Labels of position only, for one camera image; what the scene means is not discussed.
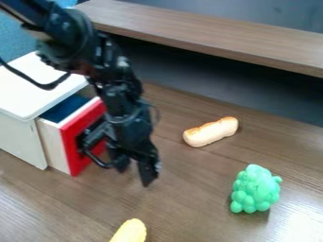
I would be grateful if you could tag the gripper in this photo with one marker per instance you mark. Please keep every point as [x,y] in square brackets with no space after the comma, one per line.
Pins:
[131,132]

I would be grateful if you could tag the drawer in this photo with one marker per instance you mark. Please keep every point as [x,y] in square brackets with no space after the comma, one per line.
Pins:
[73,148]

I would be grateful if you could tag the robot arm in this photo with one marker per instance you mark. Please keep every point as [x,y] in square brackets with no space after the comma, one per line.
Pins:
[75,34]

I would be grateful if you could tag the yellow toy corn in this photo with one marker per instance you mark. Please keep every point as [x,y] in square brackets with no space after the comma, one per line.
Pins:
[130,231]

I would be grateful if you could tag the toy bread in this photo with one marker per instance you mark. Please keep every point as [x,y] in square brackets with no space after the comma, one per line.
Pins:
[210,131]

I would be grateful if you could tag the green toy grapes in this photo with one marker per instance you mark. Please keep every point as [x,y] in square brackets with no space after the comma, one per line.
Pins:
[254,190]

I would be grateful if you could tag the cabinet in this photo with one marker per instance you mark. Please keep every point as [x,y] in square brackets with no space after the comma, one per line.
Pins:
[23,97]

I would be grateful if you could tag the wooden bench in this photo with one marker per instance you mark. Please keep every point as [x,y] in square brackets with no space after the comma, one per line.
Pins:
[218,34]

